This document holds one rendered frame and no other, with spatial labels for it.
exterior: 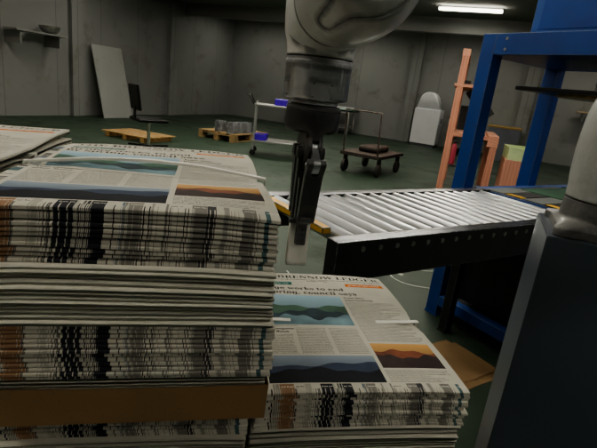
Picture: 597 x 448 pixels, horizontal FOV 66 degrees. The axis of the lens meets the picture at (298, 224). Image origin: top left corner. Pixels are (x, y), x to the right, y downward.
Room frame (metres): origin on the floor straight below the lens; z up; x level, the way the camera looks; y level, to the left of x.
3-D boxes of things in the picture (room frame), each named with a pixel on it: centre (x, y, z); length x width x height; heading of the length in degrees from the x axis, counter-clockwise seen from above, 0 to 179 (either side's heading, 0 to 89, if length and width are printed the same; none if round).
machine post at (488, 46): (2.53, -0.87, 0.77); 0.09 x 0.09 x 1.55; 34
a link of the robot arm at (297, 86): (0.66, 0.00, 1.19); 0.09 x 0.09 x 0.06
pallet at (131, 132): (8.16, 2.99, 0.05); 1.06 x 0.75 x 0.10; 70
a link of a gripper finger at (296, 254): (0.65, 0.00, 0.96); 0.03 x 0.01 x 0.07; 102
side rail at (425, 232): (1.56, -0.65, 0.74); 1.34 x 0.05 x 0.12; 124
